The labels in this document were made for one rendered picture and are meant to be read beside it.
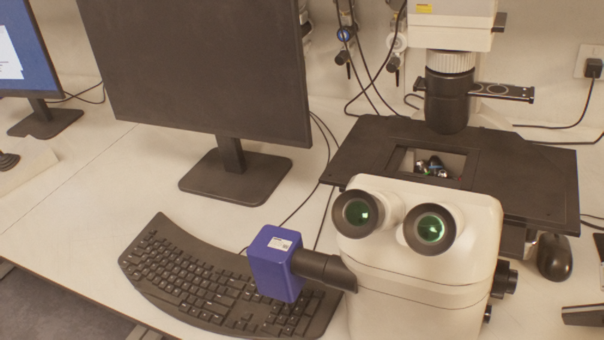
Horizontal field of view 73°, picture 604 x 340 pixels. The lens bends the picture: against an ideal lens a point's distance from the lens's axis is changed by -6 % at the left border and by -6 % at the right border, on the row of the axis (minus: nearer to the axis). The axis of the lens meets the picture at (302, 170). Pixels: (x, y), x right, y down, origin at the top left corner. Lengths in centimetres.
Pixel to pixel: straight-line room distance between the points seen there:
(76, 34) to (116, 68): 97
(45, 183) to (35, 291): 98
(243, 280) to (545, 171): 55
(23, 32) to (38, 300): 123
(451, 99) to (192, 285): 56
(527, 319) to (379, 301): 30
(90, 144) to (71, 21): 68
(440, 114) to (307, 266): 28
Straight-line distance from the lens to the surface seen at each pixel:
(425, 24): 58
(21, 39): 150
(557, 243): 88
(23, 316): 223
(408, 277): 54
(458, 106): 63
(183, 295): 85
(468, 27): 57
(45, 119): 176
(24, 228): 126
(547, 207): 68
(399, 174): 70
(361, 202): 41
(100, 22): 104
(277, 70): 79
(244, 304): 80
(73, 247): 110
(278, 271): 60
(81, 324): 202
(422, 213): 40
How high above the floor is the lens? 139
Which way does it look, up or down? 37 degrees down
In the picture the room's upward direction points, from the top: 9 degrees counter-clockwise
